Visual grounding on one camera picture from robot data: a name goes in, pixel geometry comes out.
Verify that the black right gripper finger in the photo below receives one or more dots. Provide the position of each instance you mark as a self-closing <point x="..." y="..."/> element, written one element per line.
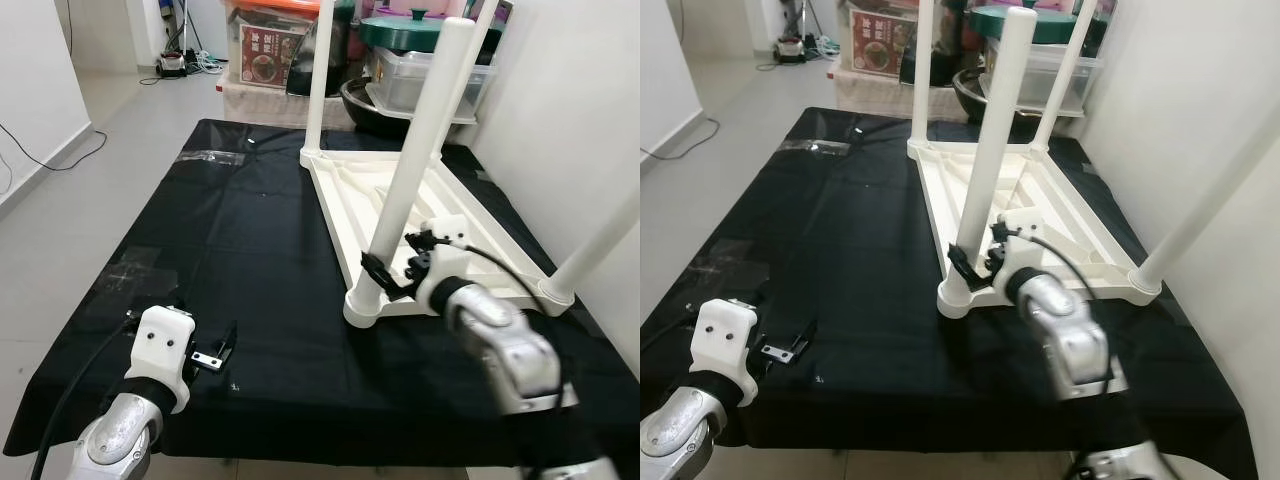
<point x="965" y="268"/>
<point x="378" y="275"/>

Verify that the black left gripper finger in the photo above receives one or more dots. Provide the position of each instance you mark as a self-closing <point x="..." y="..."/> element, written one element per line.
<point x="228" y="342"/>
<point x="805" y="338"/>

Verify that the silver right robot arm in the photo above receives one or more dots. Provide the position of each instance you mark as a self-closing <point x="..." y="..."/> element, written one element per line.
<point x="510" y="350"/>
<point x="1070" y="340"/>

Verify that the black tablecloth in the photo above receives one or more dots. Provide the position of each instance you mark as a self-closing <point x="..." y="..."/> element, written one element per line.
<point x="850" y="270"/>
<point x="250" y="280"/>

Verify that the white plastic table top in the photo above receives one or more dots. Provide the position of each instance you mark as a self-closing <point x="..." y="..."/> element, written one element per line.
<point x="350" y="190"/>
<point x="1090" y="220"/>

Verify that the clear tape patch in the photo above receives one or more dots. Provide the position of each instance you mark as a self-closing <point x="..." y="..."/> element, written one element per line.
<point x="725" y="262"/>
<point x="142" y="270"/>

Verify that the clear plastic storage container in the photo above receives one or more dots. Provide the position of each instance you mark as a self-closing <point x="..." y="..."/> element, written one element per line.
<point x="1055" y="85"/>
<point x="400" y="85"/>

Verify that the clear tape strip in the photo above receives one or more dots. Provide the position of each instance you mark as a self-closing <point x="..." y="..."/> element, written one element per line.
<point x="815" y="146"/>
<point x="215" y="157"/>

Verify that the beige cloth covered bench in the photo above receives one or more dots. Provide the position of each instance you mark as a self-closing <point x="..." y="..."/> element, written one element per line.
<point x="270" y="108"/>

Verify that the black bag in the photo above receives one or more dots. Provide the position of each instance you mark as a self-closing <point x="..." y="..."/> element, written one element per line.
<point x="950" y="55"/>
<point x="340" y="65"/>

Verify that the dark green pot lid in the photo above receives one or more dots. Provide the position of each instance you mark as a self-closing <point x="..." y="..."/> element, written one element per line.
<point x="1050" y="25"/>
<point x="410" y="32"/>

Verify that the pink lidded plastic container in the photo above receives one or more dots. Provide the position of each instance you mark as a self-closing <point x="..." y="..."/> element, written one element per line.
<point x="1050" y="4"/>
<point x="400" y="8"/>

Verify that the upright vacuum cleaner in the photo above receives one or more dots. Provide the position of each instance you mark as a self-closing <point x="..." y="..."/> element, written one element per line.
<point x="793" y="50"/>
<point x="172" y="62"/>

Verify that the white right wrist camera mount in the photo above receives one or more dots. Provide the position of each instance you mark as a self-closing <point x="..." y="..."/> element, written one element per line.
<point x="445" y="232"/>
<point x="1022" y="225"/>

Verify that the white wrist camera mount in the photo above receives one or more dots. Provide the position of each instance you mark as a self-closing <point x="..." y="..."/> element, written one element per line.
<point x="728" y="340"/>
<point x="160" y="350"/>
<point x="1022" y="225"/>
<point x="445" y="232"/>

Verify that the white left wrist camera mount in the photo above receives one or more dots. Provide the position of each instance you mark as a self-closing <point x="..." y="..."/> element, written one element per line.
<point x="728" y="340"/>
<point x="160" y="350"/>

